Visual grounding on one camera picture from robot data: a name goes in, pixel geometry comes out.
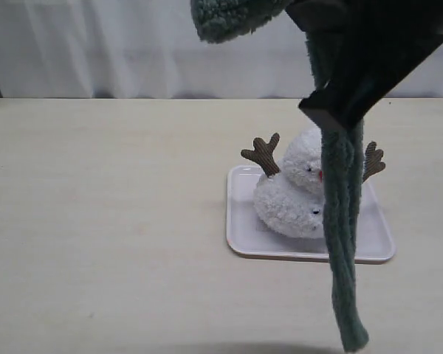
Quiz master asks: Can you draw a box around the white square tray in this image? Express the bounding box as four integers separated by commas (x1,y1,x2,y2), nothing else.
226,165,396,264

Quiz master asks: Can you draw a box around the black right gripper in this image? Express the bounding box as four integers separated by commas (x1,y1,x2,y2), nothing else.
286,1,443,128

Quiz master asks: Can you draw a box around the white curtain backdrop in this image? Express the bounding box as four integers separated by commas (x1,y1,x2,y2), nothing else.
0,0,443,100

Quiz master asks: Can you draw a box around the white plush snowman toy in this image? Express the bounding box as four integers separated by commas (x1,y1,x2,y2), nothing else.
240,125,387,239

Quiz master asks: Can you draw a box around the green knitted scarf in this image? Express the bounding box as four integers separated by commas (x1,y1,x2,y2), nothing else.
190,0,369,353

